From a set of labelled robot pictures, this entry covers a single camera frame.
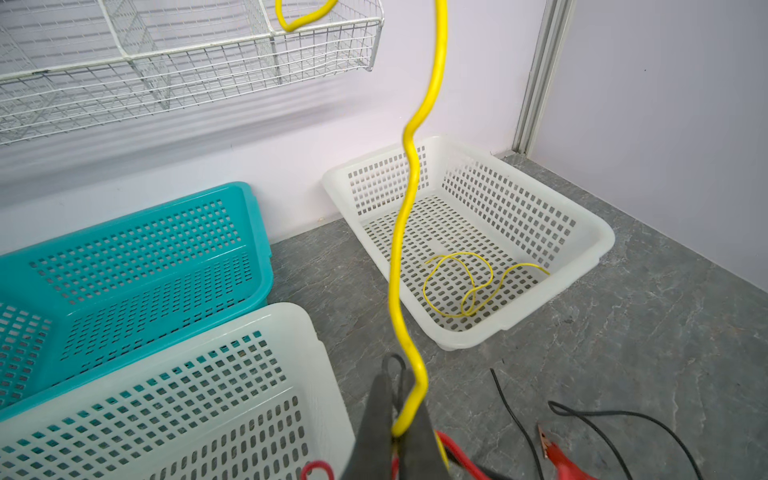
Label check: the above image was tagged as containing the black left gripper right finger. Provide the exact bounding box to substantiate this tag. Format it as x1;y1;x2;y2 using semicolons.
396;402;450;479

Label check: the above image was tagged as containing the white wire wall shelf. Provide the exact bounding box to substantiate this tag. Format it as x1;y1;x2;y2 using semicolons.
1;0;384;145

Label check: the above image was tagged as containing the white plastic basket far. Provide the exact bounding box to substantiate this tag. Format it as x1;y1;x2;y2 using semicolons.
322;134;617;352

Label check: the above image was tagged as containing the red cable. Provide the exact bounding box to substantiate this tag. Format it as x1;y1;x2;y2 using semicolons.
299;430;493;480

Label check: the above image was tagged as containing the teal plastic basket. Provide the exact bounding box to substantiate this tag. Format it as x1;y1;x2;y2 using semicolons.
1;182;274;419

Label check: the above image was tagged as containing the yellow cable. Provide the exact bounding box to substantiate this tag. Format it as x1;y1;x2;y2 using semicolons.
421;251;551;319
274;0;450;472

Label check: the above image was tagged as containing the white plastic basket near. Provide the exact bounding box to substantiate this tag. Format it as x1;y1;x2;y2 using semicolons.
1;303;355;479

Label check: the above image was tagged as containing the red alligator clip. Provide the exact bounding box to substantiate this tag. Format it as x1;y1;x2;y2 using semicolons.
537;425;596;480

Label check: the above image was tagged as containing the white plastic basket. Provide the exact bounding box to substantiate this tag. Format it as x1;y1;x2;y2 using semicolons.
322;134;617;352
1;303;355;479

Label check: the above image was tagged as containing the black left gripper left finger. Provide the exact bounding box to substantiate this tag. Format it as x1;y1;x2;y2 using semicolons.
341;353;399;479

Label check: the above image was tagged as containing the black cable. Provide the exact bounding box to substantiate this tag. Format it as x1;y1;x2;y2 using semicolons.
443;367;706;480

